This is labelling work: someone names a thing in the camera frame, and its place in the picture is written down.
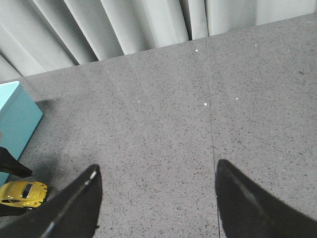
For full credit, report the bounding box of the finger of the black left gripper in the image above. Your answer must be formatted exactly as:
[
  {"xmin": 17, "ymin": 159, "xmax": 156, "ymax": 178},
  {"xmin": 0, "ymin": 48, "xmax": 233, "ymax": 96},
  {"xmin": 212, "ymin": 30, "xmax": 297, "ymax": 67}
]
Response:
[{"xmin": 0, "ymin": 147, "xmax": 33, "ymax": 178}]

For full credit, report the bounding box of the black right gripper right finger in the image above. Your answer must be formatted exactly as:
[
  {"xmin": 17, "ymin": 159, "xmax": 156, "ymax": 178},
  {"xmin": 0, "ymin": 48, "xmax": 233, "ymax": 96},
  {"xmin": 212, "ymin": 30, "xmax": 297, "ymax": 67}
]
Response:
[{"xmin": 215, "ymin": 159, "xmax": 317, "ymax": 238}]

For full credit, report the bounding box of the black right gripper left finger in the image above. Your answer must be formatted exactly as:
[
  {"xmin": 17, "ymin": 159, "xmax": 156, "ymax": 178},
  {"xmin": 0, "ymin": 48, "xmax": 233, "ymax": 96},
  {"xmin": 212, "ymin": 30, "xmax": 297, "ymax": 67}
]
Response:
[{"xmin": 0, "ymin": 164, "xmax": 103, "ymax": 238}]

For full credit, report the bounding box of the yellow toy beetle car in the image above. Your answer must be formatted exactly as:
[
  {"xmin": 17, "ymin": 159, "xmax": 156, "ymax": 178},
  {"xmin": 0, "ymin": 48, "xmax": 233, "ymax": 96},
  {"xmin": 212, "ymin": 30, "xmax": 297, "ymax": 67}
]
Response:
[{"xmin": 0, "ymin": 181, "xmax": 48, "ymax": 210}]

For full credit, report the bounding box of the light blue box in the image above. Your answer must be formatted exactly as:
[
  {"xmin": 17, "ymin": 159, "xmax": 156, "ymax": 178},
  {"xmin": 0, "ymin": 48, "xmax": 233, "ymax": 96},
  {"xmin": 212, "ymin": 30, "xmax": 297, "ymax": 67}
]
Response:
[{"xmin": 0, "ymin": 81, "xmax": 44, "ymax": 187}]

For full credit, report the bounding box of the white pleated curtain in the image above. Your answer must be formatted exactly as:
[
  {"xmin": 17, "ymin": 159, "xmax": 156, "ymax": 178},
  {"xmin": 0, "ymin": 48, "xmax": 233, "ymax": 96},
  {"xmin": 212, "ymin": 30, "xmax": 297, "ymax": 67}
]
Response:
[{"xmin": 0, "ymin": 0, "xmax": 317, "ymax": 81}]

